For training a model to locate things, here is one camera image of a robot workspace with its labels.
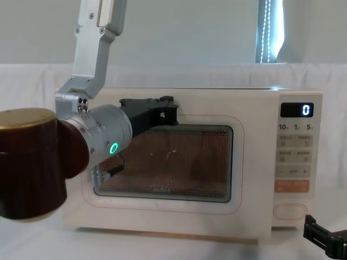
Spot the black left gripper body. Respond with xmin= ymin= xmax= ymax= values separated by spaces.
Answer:
xmin=119 ymin=97 xmax=164 ymax=137

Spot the oven control panel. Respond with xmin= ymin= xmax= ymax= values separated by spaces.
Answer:
xmin=271 ymin=89 xmax=323 ymax=231

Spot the white curtain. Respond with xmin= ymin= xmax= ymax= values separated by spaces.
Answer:
xmin=0 ymin=0 xmax=347 ymax=187

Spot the cream microwave oven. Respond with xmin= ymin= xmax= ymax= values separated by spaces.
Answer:
xmin=55 ymin=87 xmax=323 ymax=244

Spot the white table cloth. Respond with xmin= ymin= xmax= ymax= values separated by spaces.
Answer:
xmin=0 ymin=175 xmax=347 ymax=260

